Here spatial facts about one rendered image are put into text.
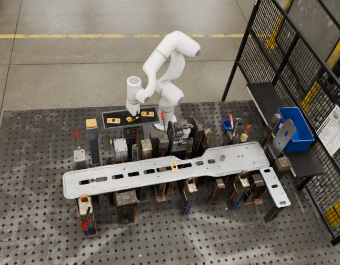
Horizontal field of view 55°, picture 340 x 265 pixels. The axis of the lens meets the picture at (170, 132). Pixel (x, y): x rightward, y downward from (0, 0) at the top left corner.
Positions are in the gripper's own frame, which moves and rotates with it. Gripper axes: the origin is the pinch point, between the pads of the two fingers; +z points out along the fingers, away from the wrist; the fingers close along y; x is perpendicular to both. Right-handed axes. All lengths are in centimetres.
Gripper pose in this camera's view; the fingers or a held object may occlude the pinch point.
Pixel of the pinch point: (132, 115)
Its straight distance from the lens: 218.2
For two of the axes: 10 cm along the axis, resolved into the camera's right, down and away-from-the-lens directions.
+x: 8.1, -4.1, 4.3
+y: 5.8, 6.8, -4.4
